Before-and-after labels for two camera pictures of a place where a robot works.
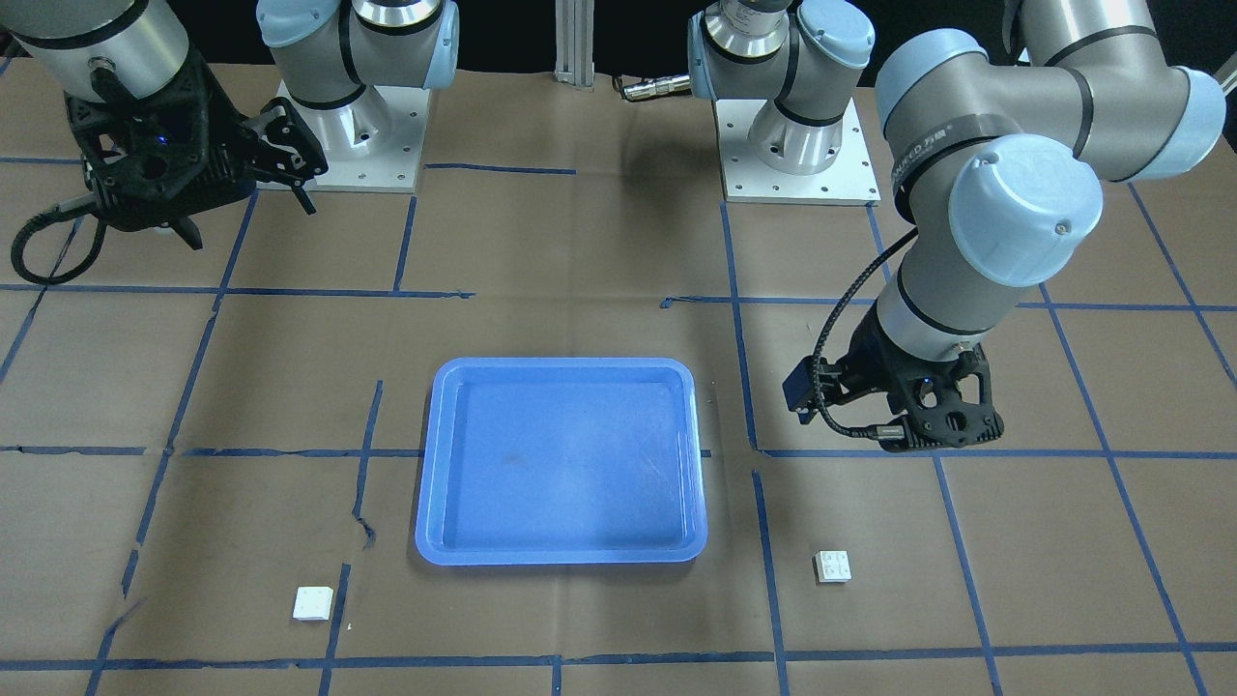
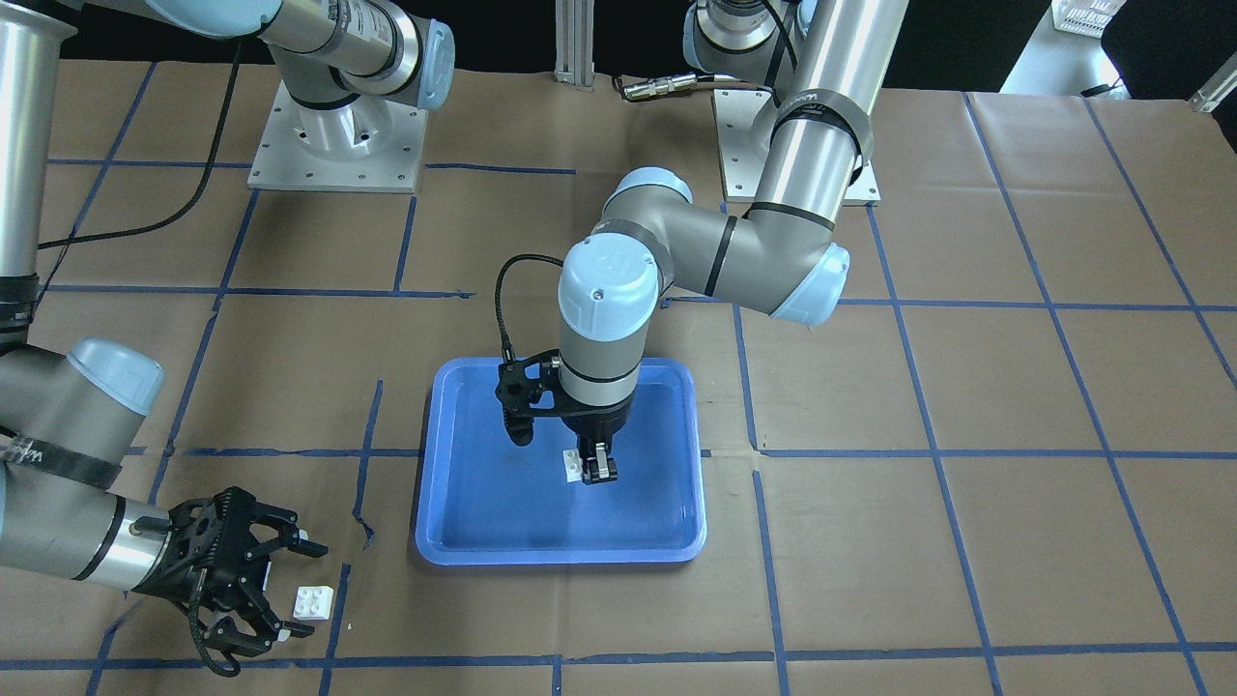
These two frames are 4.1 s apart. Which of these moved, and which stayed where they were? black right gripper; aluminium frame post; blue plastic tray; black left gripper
Moved: black left gripper; black right gripper
Stayed: blue plastic tray; aluminium frame post
